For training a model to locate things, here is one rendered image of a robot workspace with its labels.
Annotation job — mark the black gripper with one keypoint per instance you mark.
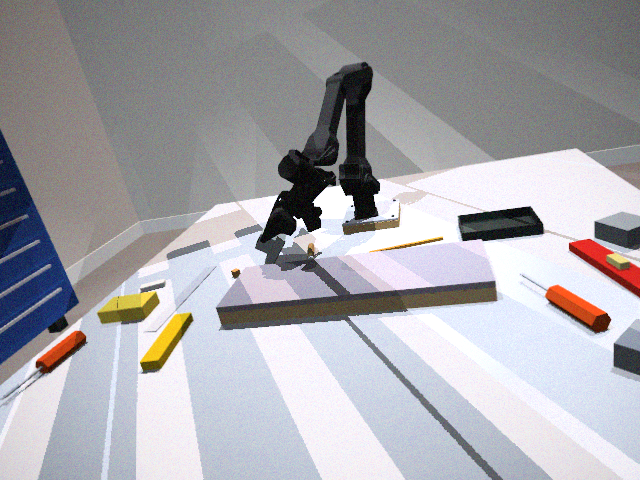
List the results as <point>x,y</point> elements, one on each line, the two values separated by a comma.
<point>281,219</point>

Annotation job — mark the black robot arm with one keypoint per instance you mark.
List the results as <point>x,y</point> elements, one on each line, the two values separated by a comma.
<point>352,83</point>

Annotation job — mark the red flat bar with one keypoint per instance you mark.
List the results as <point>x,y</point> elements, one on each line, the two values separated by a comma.
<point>618,268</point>

